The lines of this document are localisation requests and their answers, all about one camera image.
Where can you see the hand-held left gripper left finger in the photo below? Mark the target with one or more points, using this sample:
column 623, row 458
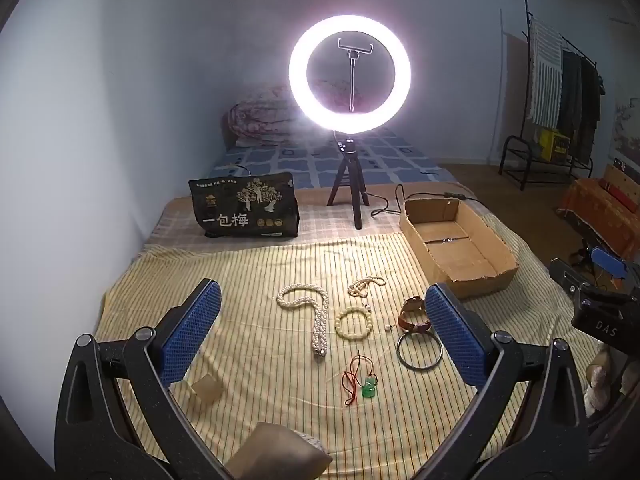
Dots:
column 192, row 330

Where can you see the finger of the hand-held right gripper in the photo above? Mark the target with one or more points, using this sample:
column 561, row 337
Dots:
column 610, row 261
column 564, row 276

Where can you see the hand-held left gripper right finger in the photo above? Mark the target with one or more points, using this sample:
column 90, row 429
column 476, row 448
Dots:
column 452, row 330

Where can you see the metal bangle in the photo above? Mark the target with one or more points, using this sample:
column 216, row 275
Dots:
column 398, row 352

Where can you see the cardboard box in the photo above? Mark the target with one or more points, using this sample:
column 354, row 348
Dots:
column 460, row 255

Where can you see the person's right hand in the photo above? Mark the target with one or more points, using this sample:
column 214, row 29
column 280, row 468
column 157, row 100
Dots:
column 597, row 380

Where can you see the orange covered furniture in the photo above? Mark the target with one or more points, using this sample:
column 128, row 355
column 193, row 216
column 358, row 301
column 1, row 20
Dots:
column 600, row 210

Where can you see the yellow striped cloth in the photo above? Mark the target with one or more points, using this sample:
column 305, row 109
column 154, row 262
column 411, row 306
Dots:
column 250, row 280

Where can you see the black printed snack bag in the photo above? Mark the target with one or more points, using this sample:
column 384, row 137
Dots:
column 240, row 210

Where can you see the yellow box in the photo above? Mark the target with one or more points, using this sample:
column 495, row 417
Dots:
column 552, row 145

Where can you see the dark hanging garment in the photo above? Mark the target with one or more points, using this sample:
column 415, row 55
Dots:
column 592, row 110

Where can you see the beige plaid blanket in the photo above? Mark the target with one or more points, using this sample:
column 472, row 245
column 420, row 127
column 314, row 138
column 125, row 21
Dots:
column 320, row 220

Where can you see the black tripod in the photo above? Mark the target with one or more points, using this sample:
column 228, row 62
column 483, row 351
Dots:
column 356, row 185

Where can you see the grey hanging garment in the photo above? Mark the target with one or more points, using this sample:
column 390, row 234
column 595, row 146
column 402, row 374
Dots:
column 570, row 90

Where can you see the blue patterned bed sheet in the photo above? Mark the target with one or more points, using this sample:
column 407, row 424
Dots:
column 300, row 165

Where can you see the green striped towel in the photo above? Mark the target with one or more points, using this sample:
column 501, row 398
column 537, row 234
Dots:
column 545, row 75

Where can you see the black clothes rack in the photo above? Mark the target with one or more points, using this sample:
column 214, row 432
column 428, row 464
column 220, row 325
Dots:
column 526, row 60

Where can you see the folded floral quilt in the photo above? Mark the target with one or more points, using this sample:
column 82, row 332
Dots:
column 255, row 115

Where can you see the metal phone holder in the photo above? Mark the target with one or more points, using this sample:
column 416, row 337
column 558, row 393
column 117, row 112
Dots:
column 355, row 49

